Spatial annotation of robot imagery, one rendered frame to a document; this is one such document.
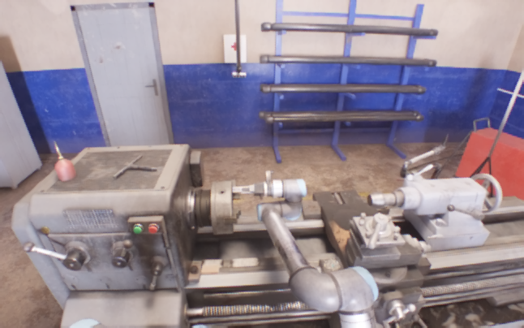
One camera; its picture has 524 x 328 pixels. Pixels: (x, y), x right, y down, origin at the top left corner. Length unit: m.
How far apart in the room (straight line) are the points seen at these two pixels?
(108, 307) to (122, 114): 3.51
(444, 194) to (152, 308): 1.48
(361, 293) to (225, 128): 3.70
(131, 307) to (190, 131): 3.38
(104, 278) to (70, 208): 0.37
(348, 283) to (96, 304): 1.06
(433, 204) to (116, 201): 1.44
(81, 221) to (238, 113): 3.38
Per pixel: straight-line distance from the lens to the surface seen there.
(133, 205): 1.07
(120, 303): 1.40
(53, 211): 1.21
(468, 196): 1.67
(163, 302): 1.34
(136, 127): 4.56
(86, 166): 1.36
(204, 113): 4.27
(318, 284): 0.91
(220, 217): 1.20
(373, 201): 1.43
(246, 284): 1.33
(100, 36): 4.42
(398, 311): 1.30
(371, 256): 1.20
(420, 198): 1.53
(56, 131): 5.24
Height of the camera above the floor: 1.89
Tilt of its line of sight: 29 degrees down
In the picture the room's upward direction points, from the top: straight up
